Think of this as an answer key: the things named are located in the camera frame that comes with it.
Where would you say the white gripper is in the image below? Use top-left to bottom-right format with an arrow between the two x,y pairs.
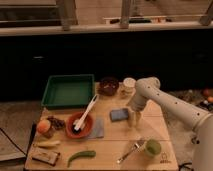
128,94 -> 147,127

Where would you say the blue sponge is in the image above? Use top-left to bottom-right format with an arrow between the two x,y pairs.
110,108 -> 129,122

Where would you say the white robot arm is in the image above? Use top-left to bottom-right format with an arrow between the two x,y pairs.
128,77 -> 213,171

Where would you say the green cup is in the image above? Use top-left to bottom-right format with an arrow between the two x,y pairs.
144,139 -> 161,157

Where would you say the grey cloth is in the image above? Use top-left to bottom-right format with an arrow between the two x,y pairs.
88,117 -> 104,139

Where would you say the dark red bowl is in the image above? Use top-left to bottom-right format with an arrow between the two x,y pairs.
99,77 -> 119,96

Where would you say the wooden table board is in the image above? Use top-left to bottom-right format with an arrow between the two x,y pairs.
23,81 -> 180,171

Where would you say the orange red bowl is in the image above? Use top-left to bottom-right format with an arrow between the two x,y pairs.
65,111 -> 95,140

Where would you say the green chili pepper toy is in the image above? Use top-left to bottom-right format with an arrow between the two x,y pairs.
67,150 -> 96,167

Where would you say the dark brown cluster toy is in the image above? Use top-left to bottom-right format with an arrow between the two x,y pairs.
47,116 -> 65,130

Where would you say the green plastic tray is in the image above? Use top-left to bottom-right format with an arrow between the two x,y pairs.
41,74 -> 95,109

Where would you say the yellow banana toy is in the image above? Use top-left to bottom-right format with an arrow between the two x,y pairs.
34,140 -> 61,148

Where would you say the orange fruit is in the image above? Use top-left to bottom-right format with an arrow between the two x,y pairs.
36,119 -> 51,134

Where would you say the brown wooden block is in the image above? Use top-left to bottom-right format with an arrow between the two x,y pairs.
32,149 -> 60,166

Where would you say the black cable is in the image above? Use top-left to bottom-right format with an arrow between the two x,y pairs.
0,127 -> 28,157

